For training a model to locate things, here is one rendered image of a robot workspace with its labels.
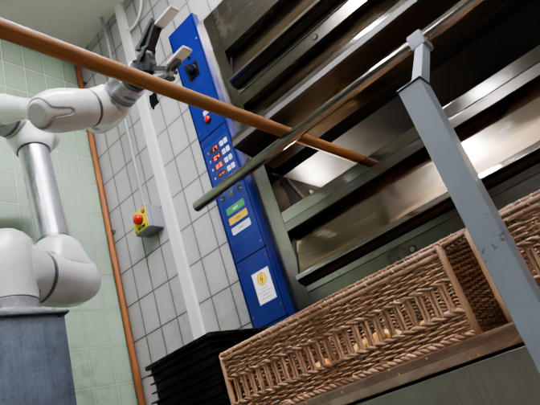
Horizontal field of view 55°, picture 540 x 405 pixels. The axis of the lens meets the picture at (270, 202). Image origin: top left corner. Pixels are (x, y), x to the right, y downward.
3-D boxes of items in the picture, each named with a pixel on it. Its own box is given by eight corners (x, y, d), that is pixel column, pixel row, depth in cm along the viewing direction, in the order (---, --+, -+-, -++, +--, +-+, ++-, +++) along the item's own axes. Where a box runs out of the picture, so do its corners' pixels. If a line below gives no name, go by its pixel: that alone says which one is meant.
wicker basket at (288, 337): (353, 394, 143) (320, 300, 154) (557, 321, 114) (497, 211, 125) (231, 430, 106) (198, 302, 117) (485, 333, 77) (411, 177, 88)
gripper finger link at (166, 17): (164, 29, 135) (163, 26, 136) (180, 10, 132) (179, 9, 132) (154, 25, 133) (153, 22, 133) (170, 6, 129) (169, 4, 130)
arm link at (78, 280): (22, 315, 150) (79, 319, 169) (61, 289, 146) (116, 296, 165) (-14, 115, 183) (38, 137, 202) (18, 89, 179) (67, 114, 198)
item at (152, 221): (149, 238, 214) (145, 216, 218) (165, 227, 208) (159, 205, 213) (135, 236, 208) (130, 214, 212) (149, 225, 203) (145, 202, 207)
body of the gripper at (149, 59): (141, 72, 144) (161, 51, 139) (147, 96, 140) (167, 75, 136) (117, 63, 138) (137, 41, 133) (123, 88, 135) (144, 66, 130)
